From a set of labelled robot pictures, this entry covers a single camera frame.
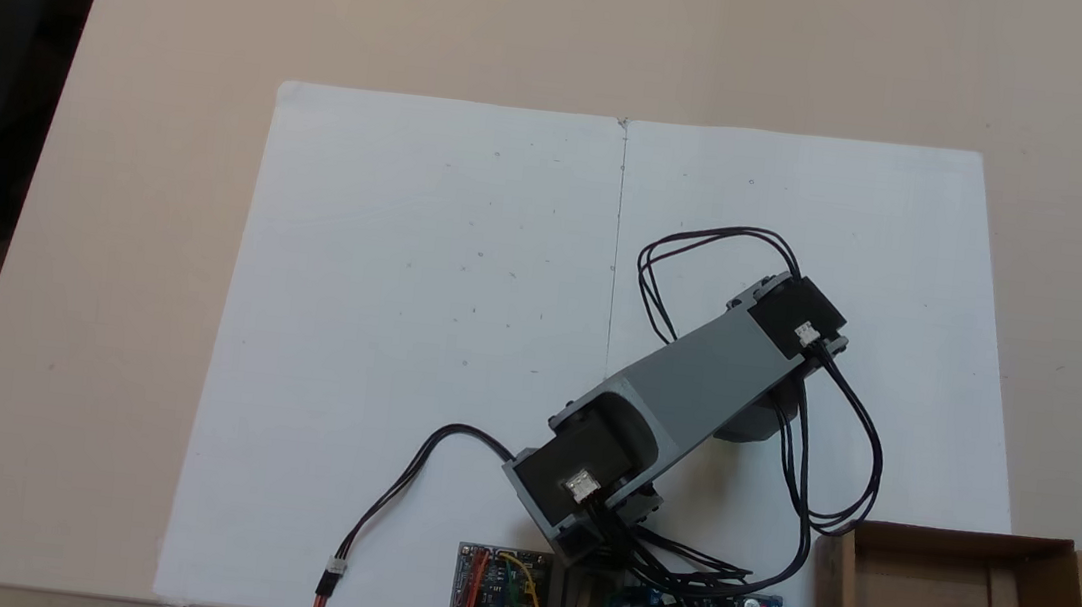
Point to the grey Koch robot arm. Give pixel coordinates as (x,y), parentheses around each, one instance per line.
(694,380)

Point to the white paper sheet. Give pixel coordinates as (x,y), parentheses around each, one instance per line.
(910,232)
(383,277)

